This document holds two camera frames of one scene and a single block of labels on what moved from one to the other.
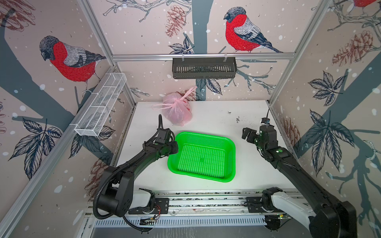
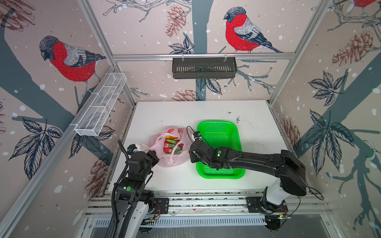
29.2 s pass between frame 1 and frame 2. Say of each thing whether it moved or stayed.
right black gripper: moved
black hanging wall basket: stayed
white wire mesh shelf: stayed
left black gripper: moved
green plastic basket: moved
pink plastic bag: moved
